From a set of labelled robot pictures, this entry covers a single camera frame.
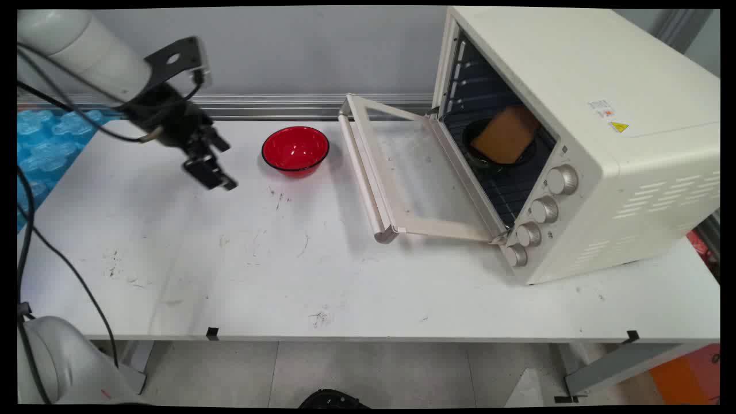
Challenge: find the grey table brace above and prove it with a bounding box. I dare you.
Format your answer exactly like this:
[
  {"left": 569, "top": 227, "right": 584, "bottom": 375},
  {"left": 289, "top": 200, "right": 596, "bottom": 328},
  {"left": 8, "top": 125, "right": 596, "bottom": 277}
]
[{"left": 555, "top": 343, "right": 701, "bottom": 403}]

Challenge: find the black round object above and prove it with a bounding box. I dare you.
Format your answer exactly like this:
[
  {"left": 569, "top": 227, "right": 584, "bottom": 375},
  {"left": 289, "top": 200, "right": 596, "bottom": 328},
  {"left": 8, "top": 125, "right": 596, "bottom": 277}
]
[{"left": 299, "top": 389, "right": 370, "bottom": 409}]

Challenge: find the black bowl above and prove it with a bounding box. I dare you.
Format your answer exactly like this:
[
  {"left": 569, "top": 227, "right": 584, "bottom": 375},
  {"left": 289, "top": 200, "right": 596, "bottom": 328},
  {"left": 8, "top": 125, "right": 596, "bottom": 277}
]
[{"left": 462, "top": 118, "right": 539, "bottom": 175}]

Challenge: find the blue bubble wrap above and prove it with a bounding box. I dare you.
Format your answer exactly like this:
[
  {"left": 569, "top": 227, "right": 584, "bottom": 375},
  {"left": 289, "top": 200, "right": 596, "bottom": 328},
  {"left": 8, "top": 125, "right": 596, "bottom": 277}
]
[{"left": 17, "top": 109, "right": 124, "bottom": 231}]

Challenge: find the cream toaster oven body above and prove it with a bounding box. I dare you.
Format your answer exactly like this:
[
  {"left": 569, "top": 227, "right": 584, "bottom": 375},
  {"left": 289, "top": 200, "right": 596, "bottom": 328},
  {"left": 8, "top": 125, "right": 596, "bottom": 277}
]
[{"left": 431, "top": 6, "right": 720, "bottom": 286}]

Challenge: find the orange box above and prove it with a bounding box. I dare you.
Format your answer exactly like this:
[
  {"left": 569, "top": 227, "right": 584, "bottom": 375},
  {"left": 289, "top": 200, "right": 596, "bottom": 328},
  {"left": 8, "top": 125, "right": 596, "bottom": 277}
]
[{"left": 649, "top": 344, "right": 720, "bottom": 405}]

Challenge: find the grey table leg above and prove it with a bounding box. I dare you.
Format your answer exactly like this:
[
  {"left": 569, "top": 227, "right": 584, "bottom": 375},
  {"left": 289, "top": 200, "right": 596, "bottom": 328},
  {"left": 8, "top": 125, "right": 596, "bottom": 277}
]
[{"left": 117, "top": 340, "right": 155, "bottom": 395}]

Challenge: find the red object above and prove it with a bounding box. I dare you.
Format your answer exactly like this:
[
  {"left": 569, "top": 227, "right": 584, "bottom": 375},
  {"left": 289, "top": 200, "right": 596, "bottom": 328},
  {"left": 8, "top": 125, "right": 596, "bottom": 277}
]
[{"left": 687, "top": 230, "right": 718, "bottom": 272}]

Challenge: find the aluminium rail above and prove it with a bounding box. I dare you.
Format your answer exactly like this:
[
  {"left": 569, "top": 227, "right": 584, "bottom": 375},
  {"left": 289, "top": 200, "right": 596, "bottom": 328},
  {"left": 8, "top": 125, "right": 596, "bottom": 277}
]
[{"left": 17, "top": 93, "right": 435, "bottom": 121}]

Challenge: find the black cable with plug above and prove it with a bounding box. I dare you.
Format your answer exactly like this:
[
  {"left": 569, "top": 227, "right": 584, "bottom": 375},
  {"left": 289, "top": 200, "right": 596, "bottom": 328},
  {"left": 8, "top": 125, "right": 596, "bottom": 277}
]
[{"left": 17, "top": 79, "right": 164, "bottom": 144}]

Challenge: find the red bowl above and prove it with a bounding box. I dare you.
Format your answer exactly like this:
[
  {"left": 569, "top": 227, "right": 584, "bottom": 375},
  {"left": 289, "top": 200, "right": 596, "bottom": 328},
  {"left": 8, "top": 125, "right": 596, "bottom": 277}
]
[{"left": 262, "top": 126, "right": 330, "bottom": 177}]

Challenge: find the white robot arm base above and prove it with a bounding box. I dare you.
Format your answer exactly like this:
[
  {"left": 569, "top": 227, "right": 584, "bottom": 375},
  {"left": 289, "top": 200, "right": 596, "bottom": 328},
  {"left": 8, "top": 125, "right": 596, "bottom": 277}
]
[{"left": 17, "top": 315, "right": 145, "bottom": 406}]

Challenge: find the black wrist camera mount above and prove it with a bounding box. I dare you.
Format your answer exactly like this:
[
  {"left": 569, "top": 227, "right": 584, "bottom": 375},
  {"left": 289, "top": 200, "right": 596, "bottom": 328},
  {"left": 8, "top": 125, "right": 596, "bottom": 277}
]
[{"left": 144, "top": 36, "right": 212, "bottom": 88}]

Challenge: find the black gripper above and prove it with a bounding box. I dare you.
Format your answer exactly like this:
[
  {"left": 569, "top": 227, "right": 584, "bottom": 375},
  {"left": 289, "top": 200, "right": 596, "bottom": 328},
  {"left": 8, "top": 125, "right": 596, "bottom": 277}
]
[{"left": 118, "top": 83, "right": 238, "bottom": 191}]

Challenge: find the orange bread slice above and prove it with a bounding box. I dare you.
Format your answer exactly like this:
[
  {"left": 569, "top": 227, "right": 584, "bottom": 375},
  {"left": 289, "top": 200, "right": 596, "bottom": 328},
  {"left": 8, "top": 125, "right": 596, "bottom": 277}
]
[{"left": 470, "top": 105, "right": 540, "bottom": 165}]

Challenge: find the oven wire rack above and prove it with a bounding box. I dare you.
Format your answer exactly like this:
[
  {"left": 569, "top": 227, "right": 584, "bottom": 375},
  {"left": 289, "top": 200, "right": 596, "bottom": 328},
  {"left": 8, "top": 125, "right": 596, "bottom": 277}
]
[{"left": 460, "top": 129, "right": 557, "bottom": 229}]

